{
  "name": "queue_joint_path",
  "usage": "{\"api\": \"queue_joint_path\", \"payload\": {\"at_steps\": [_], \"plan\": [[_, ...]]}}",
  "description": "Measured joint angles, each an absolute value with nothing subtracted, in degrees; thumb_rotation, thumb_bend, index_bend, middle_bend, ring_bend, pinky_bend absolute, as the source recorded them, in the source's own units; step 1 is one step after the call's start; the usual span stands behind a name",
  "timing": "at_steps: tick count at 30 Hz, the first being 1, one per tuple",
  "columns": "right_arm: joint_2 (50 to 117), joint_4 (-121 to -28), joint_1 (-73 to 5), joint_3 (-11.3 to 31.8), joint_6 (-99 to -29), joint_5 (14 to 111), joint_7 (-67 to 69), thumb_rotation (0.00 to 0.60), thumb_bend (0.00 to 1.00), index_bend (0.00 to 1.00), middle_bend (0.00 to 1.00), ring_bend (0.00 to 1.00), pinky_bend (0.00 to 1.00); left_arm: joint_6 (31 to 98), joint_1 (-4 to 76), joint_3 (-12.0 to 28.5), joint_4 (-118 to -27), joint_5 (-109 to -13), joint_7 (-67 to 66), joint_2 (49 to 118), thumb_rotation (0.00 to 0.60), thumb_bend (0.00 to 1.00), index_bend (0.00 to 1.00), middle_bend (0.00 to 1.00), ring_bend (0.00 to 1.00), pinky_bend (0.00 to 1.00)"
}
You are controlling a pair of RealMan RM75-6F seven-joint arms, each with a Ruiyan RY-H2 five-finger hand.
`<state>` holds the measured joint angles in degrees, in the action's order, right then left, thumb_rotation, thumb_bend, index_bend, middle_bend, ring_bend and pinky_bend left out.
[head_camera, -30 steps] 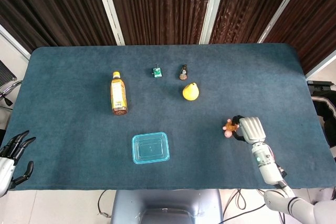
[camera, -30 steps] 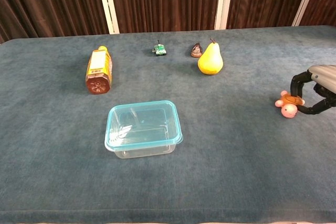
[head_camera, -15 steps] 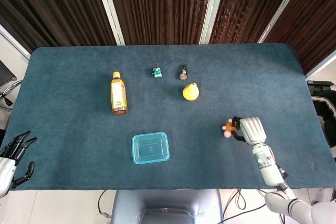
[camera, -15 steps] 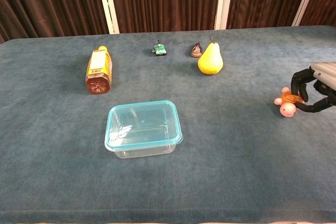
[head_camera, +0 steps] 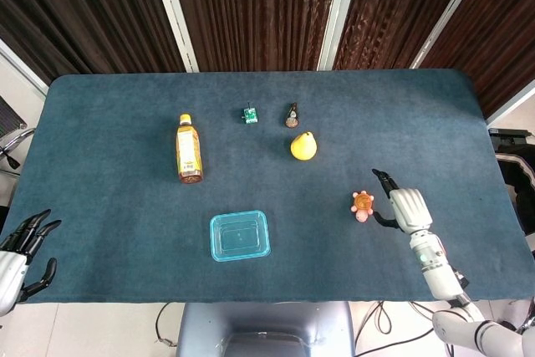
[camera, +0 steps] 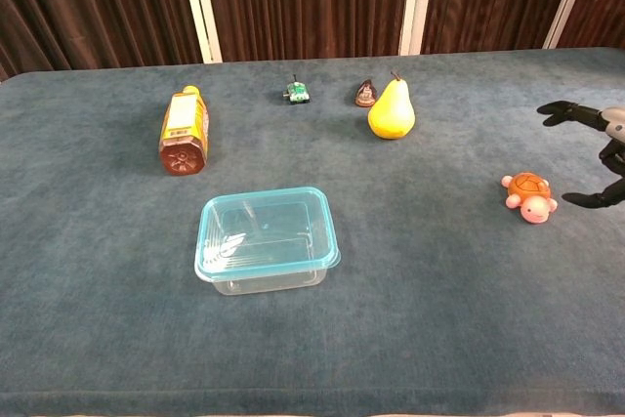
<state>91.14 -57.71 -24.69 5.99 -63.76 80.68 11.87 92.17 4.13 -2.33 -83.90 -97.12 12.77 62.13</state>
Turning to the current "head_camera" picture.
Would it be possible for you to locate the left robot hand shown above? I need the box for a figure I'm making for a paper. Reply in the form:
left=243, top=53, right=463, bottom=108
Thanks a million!
left=0, top=208, right=63, bottom=317

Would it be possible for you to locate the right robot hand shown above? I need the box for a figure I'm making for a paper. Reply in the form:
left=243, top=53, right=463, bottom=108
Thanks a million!
left=371, top=168, right=435, bottom=234

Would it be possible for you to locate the orange pink turtle toy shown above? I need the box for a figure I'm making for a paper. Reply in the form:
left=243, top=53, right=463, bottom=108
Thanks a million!
left=350, top=191, right=375, bottom=224

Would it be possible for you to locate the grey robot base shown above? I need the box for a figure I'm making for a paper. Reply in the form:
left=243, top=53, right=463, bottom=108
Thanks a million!
left=175, top=301, right=355, bottom=357

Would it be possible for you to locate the small brown figurine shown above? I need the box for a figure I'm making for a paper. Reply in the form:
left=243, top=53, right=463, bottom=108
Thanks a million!
left=285, top=101, right=300, bottom=129

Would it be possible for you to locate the small green toy car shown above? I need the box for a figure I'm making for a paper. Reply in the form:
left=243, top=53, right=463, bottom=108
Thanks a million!
left=241, top=101, right=260, bottom=126

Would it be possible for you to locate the blue velvet tablecloth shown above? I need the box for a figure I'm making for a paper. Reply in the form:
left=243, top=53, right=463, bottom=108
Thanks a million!
left=0, top=68, right=535, bottom=304

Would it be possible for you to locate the black equipment pile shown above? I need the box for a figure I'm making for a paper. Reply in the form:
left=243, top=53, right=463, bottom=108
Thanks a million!
left=487, top=125, right=535, bottom=236

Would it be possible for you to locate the yellow pear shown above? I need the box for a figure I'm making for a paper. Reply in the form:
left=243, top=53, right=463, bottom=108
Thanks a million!
left=290, top=130, right=318, bottom=162

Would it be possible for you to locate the clear container blue rim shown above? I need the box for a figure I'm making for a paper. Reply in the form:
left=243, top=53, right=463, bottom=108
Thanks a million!
left=208, top=209, right=272, bottom=263

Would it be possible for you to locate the dark brown screen panel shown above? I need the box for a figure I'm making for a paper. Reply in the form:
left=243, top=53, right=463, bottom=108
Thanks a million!
left=333, top=0, right=478, bottom=71
left=166, top=0, right=346, bottom=73
left=0, top=0, right=187, bottom=87
left=418, top=0, right=535, bottom=120

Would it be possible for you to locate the amber tea bottle yellow label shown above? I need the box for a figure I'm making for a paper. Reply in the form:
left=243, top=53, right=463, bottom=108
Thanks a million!
left=175, top=113, right=206, bottom=185

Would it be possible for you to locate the black floor cable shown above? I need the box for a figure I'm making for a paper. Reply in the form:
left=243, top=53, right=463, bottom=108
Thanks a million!
left=354, top=300, right=436, bottom=357
left=155, top=301, right=182, bottom=349

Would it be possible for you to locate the metal frame chair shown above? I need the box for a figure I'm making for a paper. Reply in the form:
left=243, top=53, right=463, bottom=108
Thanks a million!
left=0, top=94, right=37, bottom=178

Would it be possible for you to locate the white screen post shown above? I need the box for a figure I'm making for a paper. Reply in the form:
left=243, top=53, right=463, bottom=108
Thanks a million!
left=410, top=0, right=491, bottom=70
left=146, top=0, right=200, bottom=73
left=318, top=0, right=357, bottom=71

